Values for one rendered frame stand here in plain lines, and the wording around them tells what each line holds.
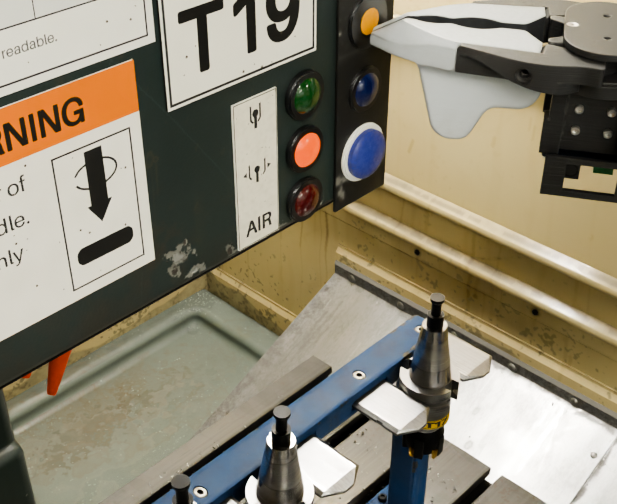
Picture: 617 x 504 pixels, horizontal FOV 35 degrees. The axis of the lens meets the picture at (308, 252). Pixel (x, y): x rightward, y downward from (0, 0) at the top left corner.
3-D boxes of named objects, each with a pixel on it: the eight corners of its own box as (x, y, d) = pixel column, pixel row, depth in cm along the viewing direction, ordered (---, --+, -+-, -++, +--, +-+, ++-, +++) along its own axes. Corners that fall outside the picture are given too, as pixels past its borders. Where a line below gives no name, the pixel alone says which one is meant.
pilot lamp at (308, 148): (323, 161, 54) (324, 126, 52) (295, 176, 52) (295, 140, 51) (316, 158, 54) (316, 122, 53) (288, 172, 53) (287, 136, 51)
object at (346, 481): (367, 475, 93) (368, 470, 92) (330, 507, 90) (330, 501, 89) (314, 438, 97) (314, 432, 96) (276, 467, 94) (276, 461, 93)
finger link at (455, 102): (357, 139, 52) (531, 160, 51) (361, 35, 49) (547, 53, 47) (368, 114, 55) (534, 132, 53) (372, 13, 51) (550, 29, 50)
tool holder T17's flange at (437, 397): (419, 364, 107) (421, 347, 105) (467, 388, 104) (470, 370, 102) (387, 396, 103) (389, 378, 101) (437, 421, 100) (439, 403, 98)
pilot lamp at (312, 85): (324, 109, 52) (325, 71, 50) (295, 123, 50) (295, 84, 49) (316, 105, 52) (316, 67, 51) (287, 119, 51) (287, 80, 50)
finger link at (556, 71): (450, 85, 48) (636, 104, 46) (453, 56, 47) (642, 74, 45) (461, 47, 52) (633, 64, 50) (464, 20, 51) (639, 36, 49)
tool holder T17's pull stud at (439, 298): (432, 317, 99) (434, 289, 97) (446, 323, 98) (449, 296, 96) (423, 325, 98) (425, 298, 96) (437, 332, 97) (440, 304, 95)
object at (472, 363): (500, 364, 106) (501, 359, 105) (471, 389, 103) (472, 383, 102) (448, 336, 110) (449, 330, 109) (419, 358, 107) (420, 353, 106)
